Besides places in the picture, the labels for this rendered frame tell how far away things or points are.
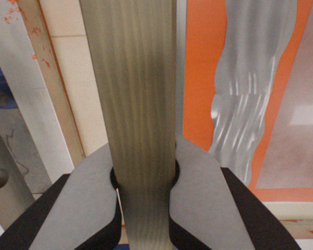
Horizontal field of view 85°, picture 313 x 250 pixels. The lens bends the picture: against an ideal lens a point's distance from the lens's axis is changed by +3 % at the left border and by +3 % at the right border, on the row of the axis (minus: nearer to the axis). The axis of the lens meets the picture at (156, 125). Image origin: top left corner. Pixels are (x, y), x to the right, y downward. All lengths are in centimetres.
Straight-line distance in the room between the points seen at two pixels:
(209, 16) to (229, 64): 5
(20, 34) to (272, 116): 29
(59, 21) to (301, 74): 28
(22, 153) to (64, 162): 157
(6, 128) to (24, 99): 151
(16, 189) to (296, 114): 37
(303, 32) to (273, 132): 12
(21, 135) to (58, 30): 151
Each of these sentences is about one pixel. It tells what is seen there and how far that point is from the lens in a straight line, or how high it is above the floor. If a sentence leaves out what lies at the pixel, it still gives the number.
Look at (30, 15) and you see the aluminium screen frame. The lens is 22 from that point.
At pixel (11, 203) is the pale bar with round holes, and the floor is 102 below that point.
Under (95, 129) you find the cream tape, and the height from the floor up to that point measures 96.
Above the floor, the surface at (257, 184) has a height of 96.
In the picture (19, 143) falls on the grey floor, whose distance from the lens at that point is 176.
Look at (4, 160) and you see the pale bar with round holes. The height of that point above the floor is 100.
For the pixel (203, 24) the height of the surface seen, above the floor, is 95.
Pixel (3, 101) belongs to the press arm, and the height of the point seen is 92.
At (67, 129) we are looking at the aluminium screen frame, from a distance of 24.
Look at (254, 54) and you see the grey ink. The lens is 23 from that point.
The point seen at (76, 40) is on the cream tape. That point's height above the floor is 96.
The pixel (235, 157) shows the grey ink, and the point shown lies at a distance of 28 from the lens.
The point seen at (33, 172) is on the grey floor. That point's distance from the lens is 191.
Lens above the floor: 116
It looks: 63 degrees down
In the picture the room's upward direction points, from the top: 179 degrees clockwise
